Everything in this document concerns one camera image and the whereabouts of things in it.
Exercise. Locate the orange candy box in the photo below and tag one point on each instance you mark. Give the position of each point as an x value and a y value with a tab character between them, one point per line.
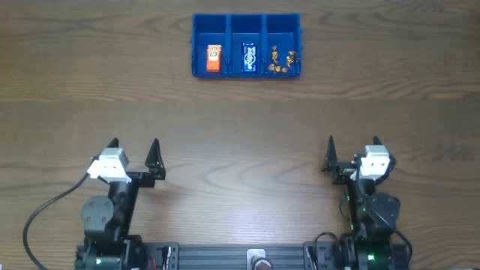
213	58

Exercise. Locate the blue tray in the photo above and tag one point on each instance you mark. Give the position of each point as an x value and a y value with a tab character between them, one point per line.
210	30

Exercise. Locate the mounting rail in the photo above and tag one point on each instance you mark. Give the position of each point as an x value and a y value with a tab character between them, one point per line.
217	257

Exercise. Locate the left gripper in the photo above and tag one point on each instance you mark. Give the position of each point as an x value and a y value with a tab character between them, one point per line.
144	179

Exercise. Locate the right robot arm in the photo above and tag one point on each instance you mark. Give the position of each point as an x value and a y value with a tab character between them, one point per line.
382	212

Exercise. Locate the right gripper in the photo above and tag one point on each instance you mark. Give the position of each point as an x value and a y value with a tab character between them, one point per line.
345	172

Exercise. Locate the blue candy pack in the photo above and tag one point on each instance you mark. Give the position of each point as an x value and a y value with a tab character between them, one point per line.
249	56

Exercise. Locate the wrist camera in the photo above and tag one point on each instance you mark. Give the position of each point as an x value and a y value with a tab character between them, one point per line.
110	165
375	163

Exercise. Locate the gold candy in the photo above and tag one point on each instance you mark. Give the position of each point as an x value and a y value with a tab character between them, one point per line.
290	58
277	69
274	55

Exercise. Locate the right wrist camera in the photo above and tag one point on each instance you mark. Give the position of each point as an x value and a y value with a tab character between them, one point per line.
375	163

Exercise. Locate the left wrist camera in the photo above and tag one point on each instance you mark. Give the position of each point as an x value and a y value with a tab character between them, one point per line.
110	165

